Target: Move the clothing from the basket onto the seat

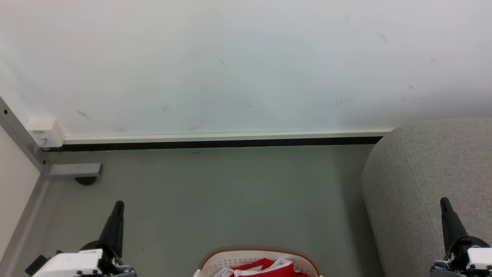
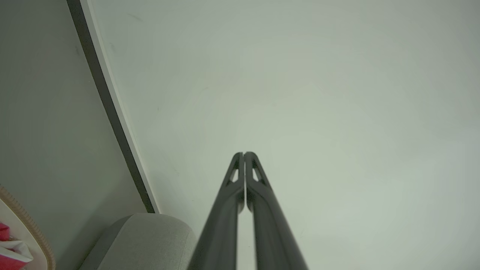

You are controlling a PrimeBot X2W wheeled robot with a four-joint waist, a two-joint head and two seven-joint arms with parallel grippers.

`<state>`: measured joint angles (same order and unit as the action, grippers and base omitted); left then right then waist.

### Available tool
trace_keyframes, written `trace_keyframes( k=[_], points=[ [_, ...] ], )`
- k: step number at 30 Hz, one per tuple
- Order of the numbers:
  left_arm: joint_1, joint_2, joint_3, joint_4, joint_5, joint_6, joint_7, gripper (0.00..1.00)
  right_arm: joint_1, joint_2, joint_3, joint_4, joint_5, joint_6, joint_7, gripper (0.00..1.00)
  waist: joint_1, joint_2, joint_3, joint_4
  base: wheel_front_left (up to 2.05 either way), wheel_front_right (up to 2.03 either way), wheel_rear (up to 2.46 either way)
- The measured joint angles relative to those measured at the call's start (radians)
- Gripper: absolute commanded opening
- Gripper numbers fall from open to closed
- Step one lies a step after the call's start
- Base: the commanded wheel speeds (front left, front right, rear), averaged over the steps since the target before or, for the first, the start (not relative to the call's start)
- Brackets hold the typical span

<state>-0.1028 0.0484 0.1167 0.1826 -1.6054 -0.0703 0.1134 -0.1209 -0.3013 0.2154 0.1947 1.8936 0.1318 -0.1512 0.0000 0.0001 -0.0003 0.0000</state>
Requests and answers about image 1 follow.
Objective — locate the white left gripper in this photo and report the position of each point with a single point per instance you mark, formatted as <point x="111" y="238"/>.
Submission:
<point x="69" y="263"/>

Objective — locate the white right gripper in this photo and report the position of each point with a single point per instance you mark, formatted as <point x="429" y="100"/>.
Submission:
<point x="476" y="259"/>

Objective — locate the red jersey with white trim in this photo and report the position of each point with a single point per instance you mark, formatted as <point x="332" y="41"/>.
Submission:
<point x="265" y="269"/>

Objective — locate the white perforated laundry basket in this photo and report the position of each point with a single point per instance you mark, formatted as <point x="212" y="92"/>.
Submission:
<point x="230" y="258"/>

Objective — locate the grey fabric sofa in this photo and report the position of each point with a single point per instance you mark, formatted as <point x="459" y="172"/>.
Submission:
<point x="419" y="184"/>

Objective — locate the black round floor pad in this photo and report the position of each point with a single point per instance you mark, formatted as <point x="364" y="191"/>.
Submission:
<point x="85" y="180"/>

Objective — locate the grey metal partition foot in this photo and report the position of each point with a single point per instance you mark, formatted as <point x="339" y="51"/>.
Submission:
<point x="75" y="169"/>

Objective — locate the white and black baseboard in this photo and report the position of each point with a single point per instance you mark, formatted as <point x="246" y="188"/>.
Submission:
<point x="223" y="140"/>

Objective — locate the white wall socket box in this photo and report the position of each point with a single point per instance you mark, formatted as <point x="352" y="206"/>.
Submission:
<point x="46" y="132"/>

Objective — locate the grey metal partition post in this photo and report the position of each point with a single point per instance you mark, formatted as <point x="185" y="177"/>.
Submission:
<point x="21" y="136"/>

